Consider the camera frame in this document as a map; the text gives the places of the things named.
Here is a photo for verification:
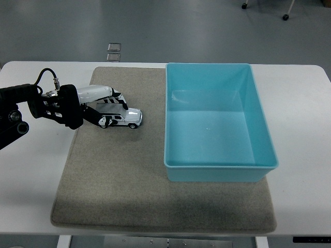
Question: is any white toy car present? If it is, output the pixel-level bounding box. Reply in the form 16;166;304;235
96;97;143;129

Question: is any white table leg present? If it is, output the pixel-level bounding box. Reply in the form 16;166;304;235
254;236;269;248
56;235;72;248

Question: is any blue plastic box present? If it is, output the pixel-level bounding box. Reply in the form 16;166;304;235
163;62;279;183

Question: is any grey metal plate with screws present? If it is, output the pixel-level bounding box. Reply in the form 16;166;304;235
103;236;233;248

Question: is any grey felt mat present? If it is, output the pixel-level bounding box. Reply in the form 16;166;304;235
50;66;277;234

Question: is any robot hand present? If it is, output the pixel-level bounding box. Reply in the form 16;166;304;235
58;84;129;130

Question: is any black table control panel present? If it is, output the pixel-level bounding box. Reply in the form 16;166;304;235
292;236;331;244

